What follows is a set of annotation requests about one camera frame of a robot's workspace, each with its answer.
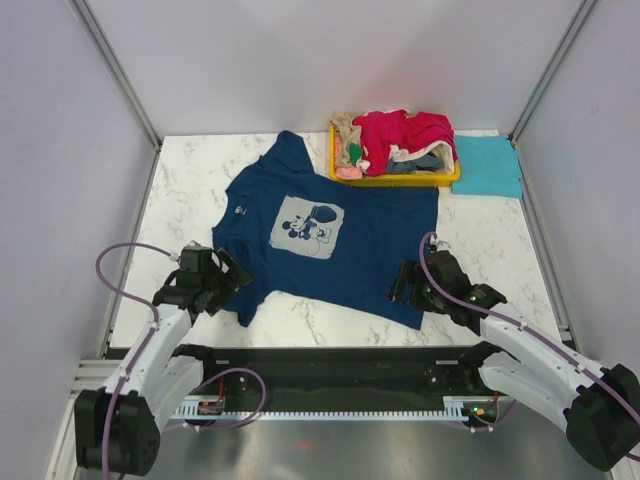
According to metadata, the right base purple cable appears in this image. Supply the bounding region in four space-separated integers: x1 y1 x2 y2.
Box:
462 387 518 435

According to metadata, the white slotted cable duct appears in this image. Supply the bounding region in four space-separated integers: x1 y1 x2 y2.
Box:
170 396 500 425

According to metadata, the yellow plastic bin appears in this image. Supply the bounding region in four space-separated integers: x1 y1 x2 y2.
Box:
327 124 461 188

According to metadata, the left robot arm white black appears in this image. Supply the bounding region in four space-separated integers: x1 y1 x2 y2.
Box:
74 244 251 478

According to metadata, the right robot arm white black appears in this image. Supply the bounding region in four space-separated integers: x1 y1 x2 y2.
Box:
388 250 639 471

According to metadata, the grey blue garment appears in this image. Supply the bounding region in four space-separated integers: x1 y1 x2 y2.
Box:
385 153 445 175

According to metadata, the pink cloth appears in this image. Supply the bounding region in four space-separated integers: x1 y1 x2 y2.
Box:
335 166 363 181

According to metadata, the folded teal t-shirt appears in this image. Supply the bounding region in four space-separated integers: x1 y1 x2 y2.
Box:
451 135 522 199

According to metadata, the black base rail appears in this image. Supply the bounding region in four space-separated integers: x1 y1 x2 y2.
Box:
174 345 492 410

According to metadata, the left aluminium frame post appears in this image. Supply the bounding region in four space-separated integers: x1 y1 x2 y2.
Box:
69 0 162 152

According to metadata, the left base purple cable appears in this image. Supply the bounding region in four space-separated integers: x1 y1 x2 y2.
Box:
182 367 271 434

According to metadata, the beige white green shirt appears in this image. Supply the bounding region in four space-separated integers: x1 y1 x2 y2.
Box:
330 112 370 175

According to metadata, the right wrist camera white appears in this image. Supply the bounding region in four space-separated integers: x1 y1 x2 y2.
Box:
429 238 451 252

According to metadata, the aluminium frame post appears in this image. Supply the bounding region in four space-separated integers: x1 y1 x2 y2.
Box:
69 0 162 152
508 0 600 146

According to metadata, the right aluminium frame post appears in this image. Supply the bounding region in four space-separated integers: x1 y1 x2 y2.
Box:
508 0 600 146

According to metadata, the red t-shirt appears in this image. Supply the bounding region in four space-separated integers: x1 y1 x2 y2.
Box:
352 110 458 176

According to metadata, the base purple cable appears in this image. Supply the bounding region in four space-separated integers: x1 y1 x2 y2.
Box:
182 367 271 434
462 387 518 435

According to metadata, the navy blue printed t-shirt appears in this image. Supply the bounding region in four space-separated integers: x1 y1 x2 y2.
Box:
212 131 439 330

